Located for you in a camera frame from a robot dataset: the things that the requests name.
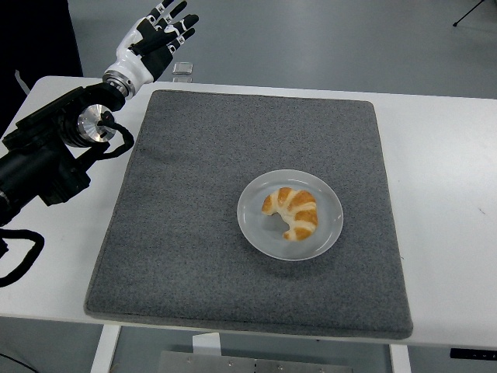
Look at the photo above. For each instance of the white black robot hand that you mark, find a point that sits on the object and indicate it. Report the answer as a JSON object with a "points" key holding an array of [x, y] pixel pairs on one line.
{"points": [[132, 64]]}

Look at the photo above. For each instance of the golden croissant bread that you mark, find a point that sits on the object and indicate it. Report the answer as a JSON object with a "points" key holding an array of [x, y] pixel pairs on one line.
{"points": [[301, 215]]}

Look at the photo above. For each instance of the light grey round plate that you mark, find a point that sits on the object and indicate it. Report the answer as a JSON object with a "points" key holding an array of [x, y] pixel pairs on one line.
{"points": [[252, 225]]}

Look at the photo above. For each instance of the grey metal plate with screws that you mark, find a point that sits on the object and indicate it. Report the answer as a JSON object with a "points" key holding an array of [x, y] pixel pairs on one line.
{"points": [[248, 365]]}

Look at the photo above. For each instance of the clear floor socket cover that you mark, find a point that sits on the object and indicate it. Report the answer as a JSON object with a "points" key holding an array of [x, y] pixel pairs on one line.
{"points": [[183, 68]]}

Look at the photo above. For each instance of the person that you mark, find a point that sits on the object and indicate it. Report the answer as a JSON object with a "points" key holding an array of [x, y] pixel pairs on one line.
{"points": [[35, 35]]}

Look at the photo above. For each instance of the grey felt mat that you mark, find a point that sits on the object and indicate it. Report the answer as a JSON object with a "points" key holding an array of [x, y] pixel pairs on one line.
{"points": [[186, 264]]}

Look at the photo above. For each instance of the white table leg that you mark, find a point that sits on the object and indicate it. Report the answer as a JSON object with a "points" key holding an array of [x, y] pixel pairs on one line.
{"points": [[400, 359], [104, 349]]}

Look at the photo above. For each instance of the black tripod leg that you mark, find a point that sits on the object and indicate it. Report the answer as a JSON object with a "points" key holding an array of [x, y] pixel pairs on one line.
{"points": [[468, 13]]}

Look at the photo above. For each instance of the black table control panel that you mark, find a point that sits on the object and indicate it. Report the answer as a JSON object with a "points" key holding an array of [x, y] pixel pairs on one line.
{"points": [[473, 354]]}

